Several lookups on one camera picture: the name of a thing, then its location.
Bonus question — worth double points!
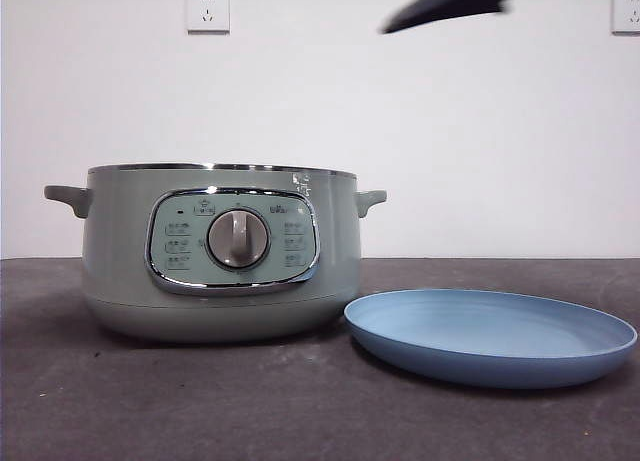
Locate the white wall socket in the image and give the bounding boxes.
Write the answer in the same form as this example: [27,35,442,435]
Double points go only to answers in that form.
[610,0,640,36]
[186,0,232,35]

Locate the pale green electric steamer pot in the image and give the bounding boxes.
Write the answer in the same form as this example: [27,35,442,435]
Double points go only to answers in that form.
[43,163,388,345]

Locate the grey steamer control dial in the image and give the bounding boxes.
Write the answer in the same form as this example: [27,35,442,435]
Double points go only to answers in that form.
[206,208,271,270]

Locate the blue round plate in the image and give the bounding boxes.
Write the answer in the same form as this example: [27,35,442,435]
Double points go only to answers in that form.
[343,288,639,390]

